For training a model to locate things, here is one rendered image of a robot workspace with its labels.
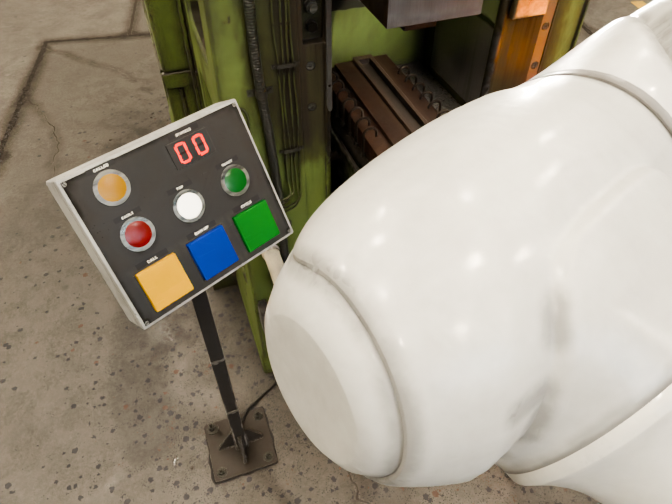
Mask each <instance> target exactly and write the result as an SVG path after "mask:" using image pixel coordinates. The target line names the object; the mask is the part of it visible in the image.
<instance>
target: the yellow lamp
mask: <svg viewBox="0 0 672 504"><path fill-rule="evenodd" d="M126 191H127V186H126V183H125V181H124V179H123V178H122V177H120V176H119V175H116V174H107V175H104V176H103V177H102V178H101V179H100V180H99V182H98V192H99V194H100V196H101V197H102V198H103V199H105V200H107V201H110V202H116V201H119V200H121V199H122V198H123V197H124V196H125V194H126Z"/></svg>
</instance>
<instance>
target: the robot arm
mask: <svg viewBox="0 0 672 504"><path fill-rule="evenodd" d="M264 327H265V337H266V345H267V351H268V356H269V360H270V364H271V367H272V370H273V373H274V376H275V379H276V381H277V384H278V386H279V389H280V391H281V393H282V395H283V397H284V399H285V401H286V403H287V405H288V407H289V409H290V411H291V412H292V414H293V416H294V418H295V419H296V421H297V422H298V424H299V425H300V427H301V428H302V430H303V431H304V432H305V434H306V435H307V437H308V438H309V439H310V440H311V441H312V443H313V444H314V445H315V446H316V447H317V448H318V449H319V450H320V451H321V452H322V453H323V454H324V455H326V456H327V457H328V458H329V459H331V460H332V461H333V462H334V463H336V464H337V465H338V466H340V467H341V468H343V469H345V470H347V471H349V472H351V473H355V474H360V475H363V476H365V477H367V478H369V479H371V480H373V481H375V482H377V483H380V484H382V485H386V486H393V487H431V486H441V485H450V484H458V483H464V482H468V481H471V480H473V479H474V478H476V477H477V476H479V475H481V474H483V473H484V472H486V471H487V470H488V469H490V468H491V467H492V466H493V465H494V464H496V465H497V466H498V467H500V468H501V469H502V470H503V471H504V472H505V473H506V474H507V475H508V476H509V477H510V478H511V479H512V480H513V481H514V482H515V483H517V484H519V485H523V486H542V485H550V486H557V487H564V488H570V489H572V490H575V491H578V492H581V493H584V494H586V495H588V496H590V497H591V498H593V499H595V500H597V501H599V502H600V503H602V504H672V0H653V1H652V2H650V3H648V4H647V5H645V6H644V7H642V8H640V9H639V10H637V11H636V12H634V13H633V14H631V15H630V16H626V17H622V18H619V19H616V20H614V21H612V22H611V23H609V24H607V25H606V26H604V27H603V28H601V29H600V30H598V31H597V32H596V33H594V34H593V35H591V36H590V37H588V38H587V39H586V40H584V41H583V42H582V43H580V44H579V45H577V46H576V47H575V48H573V49H572V50H571V51H569V52H568V53H567V54H565V55H564V56H563V57H561V58H560V59H559V60H557V61H556V62H555V63H553V64H552V65H550V66H549V67H548V68H546V69H545V70H543V71H542V72H540V73H539V74H537V75H536V76H534V77H533V78H531V79H530V80H528V81H526V82H524V83H523V84H521V85H519V86H517V87H514V88H511V89H505V90H501V91H497V92H494V93H491V94H488V95H485V96H483V97H481V98H478V99H476V100H474V101H472V102H469V103H467V104H465V105H463V106H461V107H458V108H456V109H454V110H452V111H450V112H448V113H446V114H444V115H442V116H441V117H439V118H437V119H435V120H433V121H432V122H430V123H428V124H426V125H425V126H423V127H422V128H420V129H418V130H417V131H415V132H413V133H412V134H410V135H409V136H407V137H405V138H404V139H402V140H401V141H400V142H398V143H397V144H395V145H394V146H392V147H391V148H389V149H388V150H386V151H385V152H383V153H382V154H380V155H379V156H378V157H376V158H375V159H373V160H372V161H371V162H369V163H368V164H367V165H366V166H364V167H363V168H362V169H360V170H359V171H358V172H356V173H355V174H354V175H353V176H352V177H350V178H349V179H348V180H347V181H346V182H344V183H343V184H342V185H341V186H340V187H339V188H338V189H336V190H335V191H334V192H333V193H332V194H331V195H330V196H329V197H328V198H327V199H326V200H325V201H324V202H323V203H322V204H321V205H320V207H319V208H318V209H317V210H316V211H315V212H314V213H313V215H312V216H311V217H310V219H309V220H308V221H307V223H306V224H305V226H304V227H303V229H302V231H301V233H300V234H299V236H298V238H297V240H296V242H295V245H294V248H293V250H292V251H291V253H290V254H289V256H288V258H287V260H286V262H285V263H284V265H283V267H282V269H281V271H280V273H279V275H278V277H277V279H276V282H275V284H274V286H273V289H272V292H271V295H270V298H269V301H268V305H267V308H266V312H265V320H264Z"/></svg>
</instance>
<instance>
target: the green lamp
mask: <svg viewBox="0 0 672 504"><path fill-rule="evenodd" d="M246 183H247V179H246V175H245V173H244V172H243V171H242V170H241V169H238V168H232V169H230V170H229V171H228V172H227V173H226V175H225V185H226V187H227V188H228V189H229V190H230V191H231V192H235V193H237V192H240V191H242V190H243V189H244V188H245V186H246Z"/></svg>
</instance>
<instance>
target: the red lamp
mask: <svg viewBox="0 0 672 504"><path fill-rule="evenodd" d="M151 237H152V230H151V228H150V226H149V225H148V224H147V223H145V222H143V221H134V222H132V223H130V224H129V225H128V226H127V228H126V230H125V239H126V241H127V242H128V244H129V245H131V246H133V247H136V248H140V247H143V246H145V245H147V244H148V243H149V242H150V240H151Z"/></svg>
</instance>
